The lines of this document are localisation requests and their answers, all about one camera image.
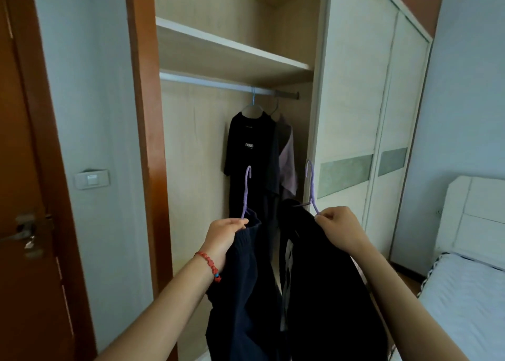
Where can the person's left hand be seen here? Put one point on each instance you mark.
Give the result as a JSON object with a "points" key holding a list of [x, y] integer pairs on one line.
{"points": [[221, 242]]}

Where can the person's right hand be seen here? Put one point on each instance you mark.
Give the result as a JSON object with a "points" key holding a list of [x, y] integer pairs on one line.
{"points": [[343, 230]]}

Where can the navy printed shorts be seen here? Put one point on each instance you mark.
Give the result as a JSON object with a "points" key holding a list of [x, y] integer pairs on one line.
{"points": [[244, 301]]}

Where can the black long trousers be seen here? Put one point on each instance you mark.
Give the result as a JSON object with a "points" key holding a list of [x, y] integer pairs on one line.
{"points": [[327, 293]]}

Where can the grey t-shirt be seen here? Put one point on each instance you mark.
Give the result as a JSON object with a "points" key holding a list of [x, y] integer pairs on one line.
{"points": [[288, 163]]}

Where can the white and brown wardrobe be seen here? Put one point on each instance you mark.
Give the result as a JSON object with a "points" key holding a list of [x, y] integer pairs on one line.
{"points": [[189, 155]]}

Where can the black Li-Ning t-shirt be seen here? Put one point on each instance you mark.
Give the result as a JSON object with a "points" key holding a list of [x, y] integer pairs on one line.
{"points": [[248, 135]]}

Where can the white wardrobe sliding door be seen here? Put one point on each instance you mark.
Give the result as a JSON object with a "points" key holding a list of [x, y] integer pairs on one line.
{"points": [[347, 96], [402, 96]]}

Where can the person's left forearm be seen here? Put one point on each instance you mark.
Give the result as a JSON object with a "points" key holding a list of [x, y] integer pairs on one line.
{"points": [[158, 317]]}

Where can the person's right forearm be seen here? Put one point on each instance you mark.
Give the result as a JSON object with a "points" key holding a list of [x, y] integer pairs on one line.
{"points": [[410, 309]]}

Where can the wardrobe shelf board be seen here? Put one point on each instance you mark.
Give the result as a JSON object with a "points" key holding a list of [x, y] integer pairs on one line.
{"points": [[221, 53]]}

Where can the white quilted mattress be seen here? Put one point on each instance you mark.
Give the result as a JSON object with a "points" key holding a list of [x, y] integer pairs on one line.
{"points": [[465, 313]]}

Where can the brown wooden door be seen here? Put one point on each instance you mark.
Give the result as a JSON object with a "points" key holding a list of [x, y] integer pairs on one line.
{"points": [[23, 135]]}

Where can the white bed frame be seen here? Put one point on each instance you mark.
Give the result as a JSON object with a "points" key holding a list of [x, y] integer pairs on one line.
{"points": [[473, 214]]}

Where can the white light switch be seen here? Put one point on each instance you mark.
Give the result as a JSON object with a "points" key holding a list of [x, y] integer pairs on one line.
{"points": [[92, 180]]}

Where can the silver wardrobe hanging rail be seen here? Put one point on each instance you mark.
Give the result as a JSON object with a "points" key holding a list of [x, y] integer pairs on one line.
{"points": [[205, 81]]}

